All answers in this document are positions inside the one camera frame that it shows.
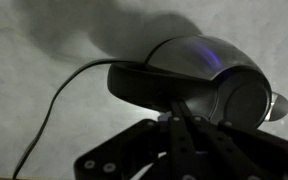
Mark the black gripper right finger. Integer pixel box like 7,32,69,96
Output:
181,100,288,180

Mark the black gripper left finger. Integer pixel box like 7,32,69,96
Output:
73,100,199,180

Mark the stainless steel electric kettle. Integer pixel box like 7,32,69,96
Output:
106,34,288,130

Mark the black kettle power cord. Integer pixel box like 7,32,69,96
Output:
11,58,146,180

